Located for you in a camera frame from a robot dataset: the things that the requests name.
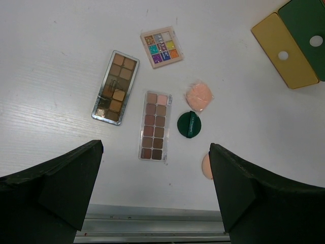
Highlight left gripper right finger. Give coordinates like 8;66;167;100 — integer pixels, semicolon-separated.
209;143;324;243

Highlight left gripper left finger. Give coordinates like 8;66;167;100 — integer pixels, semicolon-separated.
1;140;103;243

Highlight wrapped peach makeup sponge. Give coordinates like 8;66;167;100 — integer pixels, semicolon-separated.
185;79;214;112

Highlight peach round puff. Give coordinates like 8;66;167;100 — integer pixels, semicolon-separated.
201;154;213;180

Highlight dark green cushion puff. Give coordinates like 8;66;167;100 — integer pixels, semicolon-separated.
177;111;202;139

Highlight pink-brown eyeshadow palette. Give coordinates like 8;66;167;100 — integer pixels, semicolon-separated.
138;90;172;162

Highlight brown eyeshadow palette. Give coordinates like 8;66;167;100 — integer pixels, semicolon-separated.
91;50;140;126

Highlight yellow drawer box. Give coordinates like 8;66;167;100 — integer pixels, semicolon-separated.
251;12;319;89

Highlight colourful square eyeshadow palette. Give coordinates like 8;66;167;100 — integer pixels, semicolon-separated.
140;26;184;69

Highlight green drawer box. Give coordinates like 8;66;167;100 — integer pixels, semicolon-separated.
278;0;324;81

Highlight aluminium table rail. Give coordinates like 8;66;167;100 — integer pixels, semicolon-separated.
74;204;230;243

